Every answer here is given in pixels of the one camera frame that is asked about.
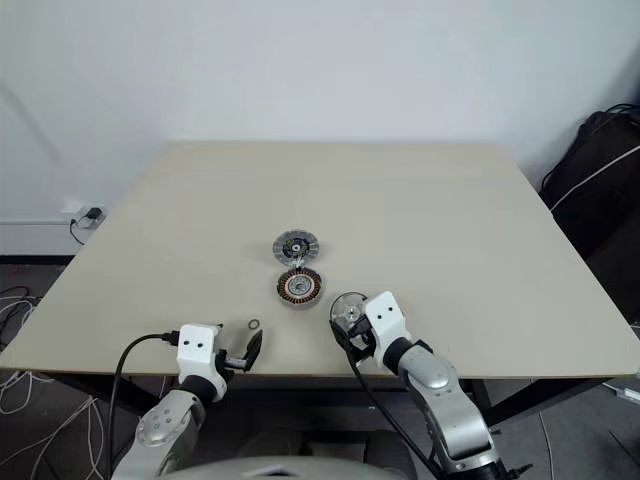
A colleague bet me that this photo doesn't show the clear plastic object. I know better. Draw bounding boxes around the clear plastic object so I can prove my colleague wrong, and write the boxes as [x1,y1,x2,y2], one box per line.
[602,377,640,401]

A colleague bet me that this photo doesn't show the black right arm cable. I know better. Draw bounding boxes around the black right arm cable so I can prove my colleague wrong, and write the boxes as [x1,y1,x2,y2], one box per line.
[329,322,441,471]

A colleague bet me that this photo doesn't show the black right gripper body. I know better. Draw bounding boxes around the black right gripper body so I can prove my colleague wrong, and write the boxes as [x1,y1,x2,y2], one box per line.
[344,319,384,369]

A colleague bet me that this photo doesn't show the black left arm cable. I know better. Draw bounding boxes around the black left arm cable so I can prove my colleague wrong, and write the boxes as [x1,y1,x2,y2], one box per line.
[108,330,182,480]

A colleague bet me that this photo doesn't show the white cable across bag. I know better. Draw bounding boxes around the white cable across bag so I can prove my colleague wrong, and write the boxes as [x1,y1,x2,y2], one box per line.
[548,144,640,214]

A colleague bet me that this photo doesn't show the clear round cap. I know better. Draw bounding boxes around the clear round cap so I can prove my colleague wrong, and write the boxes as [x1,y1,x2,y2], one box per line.
[329,293,372,335]

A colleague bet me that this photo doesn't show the grey finned motor cover disc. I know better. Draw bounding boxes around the grey finned motor cover disc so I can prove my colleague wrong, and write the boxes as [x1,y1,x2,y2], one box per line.
[272,228,320,265]

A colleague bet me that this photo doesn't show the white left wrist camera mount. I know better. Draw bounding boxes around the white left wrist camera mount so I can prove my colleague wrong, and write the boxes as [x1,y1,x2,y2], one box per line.
[177,323,230,402]

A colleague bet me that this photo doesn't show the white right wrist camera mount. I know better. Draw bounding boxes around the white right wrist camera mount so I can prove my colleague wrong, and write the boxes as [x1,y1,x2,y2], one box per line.
[363,291,412,372]

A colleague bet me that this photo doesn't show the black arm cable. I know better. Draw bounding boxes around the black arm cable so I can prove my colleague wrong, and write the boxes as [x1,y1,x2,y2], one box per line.
[108,330,182,480]
[329,322,441,471]

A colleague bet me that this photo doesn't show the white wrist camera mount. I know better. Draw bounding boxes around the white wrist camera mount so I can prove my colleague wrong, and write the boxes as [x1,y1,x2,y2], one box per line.
[363,291,412,372]
[177,323,230,402]

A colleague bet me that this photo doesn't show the silver robot torso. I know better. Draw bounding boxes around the silver robot torso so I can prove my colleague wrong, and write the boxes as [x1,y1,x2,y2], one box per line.
[162,449,419,480]

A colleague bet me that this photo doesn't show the white floor cable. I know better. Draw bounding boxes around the white floor cable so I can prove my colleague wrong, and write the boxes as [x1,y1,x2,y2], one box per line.
[0,295,44,351]
[0,370,114,480]

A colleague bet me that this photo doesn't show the black fabric bag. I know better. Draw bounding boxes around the black fabric bag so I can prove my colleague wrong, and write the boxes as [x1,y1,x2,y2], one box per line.
[538,103,640,261]

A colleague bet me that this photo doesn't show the white wall power outlet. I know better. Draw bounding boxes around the white wall power outlet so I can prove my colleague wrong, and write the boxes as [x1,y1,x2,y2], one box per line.
[62,198,107,229]

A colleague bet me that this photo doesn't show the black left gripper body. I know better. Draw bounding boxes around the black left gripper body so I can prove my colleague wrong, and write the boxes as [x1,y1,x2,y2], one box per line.
[219,348,252,375]

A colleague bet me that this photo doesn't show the thin black adapter cord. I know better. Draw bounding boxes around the thin black adapter cord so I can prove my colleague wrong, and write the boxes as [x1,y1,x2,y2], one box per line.
[68,215,90,246]

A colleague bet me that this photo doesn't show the motor stator with copper windings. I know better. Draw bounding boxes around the motor stator with copper windings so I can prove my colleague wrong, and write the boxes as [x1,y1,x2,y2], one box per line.
[273,268,325,310]

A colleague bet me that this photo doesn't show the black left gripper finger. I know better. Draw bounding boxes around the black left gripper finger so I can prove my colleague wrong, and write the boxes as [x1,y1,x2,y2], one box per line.
[243,329,266,372]

